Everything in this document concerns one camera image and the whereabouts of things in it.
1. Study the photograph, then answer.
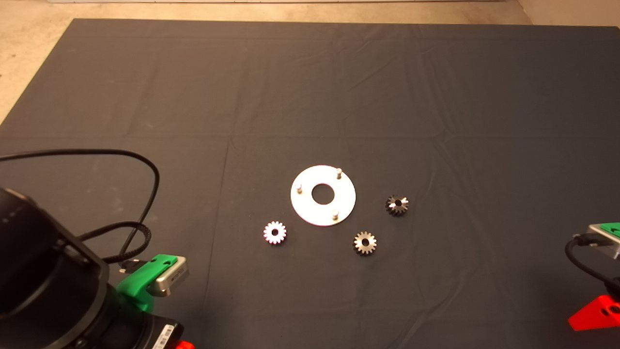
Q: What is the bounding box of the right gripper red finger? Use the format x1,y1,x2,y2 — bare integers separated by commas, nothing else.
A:
568,295,620,332

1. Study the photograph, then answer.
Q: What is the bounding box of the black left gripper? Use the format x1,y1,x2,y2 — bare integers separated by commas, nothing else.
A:
104,309,195,349

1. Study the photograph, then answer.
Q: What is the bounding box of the round metal carrier plate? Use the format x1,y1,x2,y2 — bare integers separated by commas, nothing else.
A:
290,165,357,227

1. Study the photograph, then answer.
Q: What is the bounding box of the dark grey table cloth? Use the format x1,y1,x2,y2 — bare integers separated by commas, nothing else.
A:
0,18,620,349

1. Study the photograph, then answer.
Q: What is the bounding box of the thin black right camera cable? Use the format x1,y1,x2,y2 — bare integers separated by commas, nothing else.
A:
564,234,620,297

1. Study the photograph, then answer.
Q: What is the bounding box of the thin black camera cable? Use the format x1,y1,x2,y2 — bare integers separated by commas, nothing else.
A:
0,149,161,273
564,234,620,297

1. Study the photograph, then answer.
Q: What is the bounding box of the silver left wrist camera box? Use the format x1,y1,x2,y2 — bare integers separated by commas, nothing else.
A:
147,257,189,297

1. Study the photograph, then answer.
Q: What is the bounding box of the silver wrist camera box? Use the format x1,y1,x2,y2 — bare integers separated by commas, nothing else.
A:
587,224,620,260
147,257,189,297

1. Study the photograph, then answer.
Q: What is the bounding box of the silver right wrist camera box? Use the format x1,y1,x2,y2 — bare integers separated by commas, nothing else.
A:
587,224,620,260

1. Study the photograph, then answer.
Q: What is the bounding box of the green left camera mount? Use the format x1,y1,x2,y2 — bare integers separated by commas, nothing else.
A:
115,254,178,314

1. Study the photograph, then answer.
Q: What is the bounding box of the thin black left camera cable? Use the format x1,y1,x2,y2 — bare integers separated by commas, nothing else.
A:
0,149,161,273

